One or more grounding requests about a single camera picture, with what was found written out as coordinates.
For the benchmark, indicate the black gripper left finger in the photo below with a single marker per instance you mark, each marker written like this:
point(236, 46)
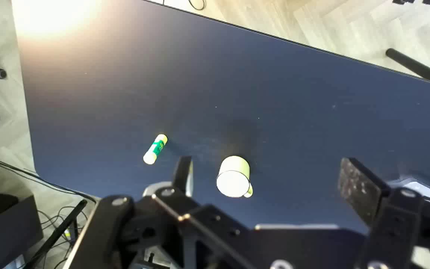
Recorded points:
point(183, 173)

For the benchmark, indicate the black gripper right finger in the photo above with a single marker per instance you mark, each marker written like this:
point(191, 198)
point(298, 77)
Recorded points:
point(361, 188)

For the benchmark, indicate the yellow mug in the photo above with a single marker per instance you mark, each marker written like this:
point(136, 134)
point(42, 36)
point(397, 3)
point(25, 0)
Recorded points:
point(233, 176)

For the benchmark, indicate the black tripod pole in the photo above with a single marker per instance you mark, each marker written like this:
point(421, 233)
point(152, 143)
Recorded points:
point(418, 67)

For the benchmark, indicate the black box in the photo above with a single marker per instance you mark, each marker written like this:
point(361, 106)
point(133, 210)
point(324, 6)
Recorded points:
point(3, 224)

